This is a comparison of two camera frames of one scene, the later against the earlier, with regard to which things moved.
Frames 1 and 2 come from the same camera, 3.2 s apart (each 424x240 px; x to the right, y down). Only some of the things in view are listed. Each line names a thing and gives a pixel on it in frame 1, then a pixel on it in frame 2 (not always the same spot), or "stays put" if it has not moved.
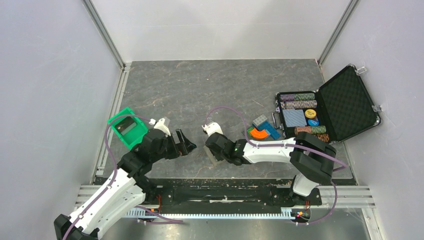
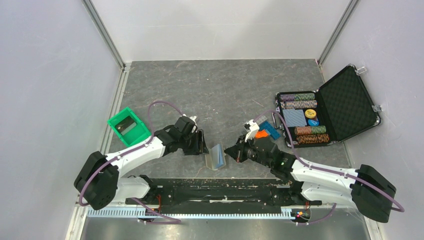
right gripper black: [217, 156] → [237, 151]
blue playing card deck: [294, 117] stays put
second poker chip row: [299, 104] stays put
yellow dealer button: [310, 113] stays put
